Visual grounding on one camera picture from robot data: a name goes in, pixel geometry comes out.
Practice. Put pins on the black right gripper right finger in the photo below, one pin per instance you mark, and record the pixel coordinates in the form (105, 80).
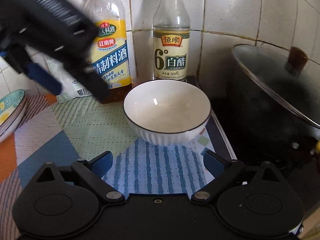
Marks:
(255, 200)

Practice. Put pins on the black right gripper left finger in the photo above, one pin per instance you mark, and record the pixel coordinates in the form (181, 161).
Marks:
(62, 201)

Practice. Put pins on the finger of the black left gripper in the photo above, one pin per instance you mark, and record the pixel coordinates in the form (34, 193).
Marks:
(41, 76)
(16, 56)

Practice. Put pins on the small white ribbed bowl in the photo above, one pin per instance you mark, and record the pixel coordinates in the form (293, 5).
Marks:
(167, 112)

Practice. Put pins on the white powder bag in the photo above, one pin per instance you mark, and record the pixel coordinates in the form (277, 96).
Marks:
(71, 88)

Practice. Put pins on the teal fried egg plate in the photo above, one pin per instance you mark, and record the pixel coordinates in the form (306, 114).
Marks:
(10, 103)

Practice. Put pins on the colourful patchwork table mat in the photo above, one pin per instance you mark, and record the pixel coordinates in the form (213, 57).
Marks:
(82, 129)

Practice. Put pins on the pink plate under teal plate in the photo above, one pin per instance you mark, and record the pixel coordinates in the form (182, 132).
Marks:
(11, 118)

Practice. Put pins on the yellow label cooking wine bottle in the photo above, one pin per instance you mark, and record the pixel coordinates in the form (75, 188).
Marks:
(109, 51)

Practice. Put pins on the black wok with lid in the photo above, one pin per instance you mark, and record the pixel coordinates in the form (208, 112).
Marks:
(270, 111)

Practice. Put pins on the white vinegar bottle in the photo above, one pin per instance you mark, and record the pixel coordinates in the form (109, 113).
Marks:
(171, 34)

